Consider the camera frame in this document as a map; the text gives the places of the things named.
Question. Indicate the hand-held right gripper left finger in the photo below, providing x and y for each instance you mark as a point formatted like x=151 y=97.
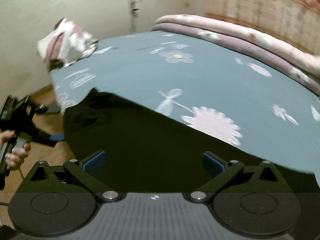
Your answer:
x=96 y=163

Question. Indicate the patterned beige curtain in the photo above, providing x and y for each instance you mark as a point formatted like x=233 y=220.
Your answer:
x=262 y=7

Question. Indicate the person's left hand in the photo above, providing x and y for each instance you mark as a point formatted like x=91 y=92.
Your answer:
x=17 y=157

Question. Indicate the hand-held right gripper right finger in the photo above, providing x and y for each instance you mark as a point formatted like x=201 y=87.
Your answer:
x=212 y=163

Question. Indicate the purple floral quilt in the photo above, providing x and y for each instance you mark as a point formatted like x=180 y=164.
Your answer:
x=237 y=45

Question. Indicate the black pants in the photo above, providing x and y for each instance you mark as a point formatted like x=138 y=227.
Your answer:
x=150 y=150

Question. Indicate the pink and white clothes pile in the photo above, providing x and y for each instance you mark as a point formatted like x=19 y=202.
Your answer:
x=67 y=42

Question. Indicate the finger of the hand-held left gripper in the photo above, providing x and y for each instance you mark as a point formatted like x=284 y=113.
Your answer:
x=45 y=109
x=56 y=138

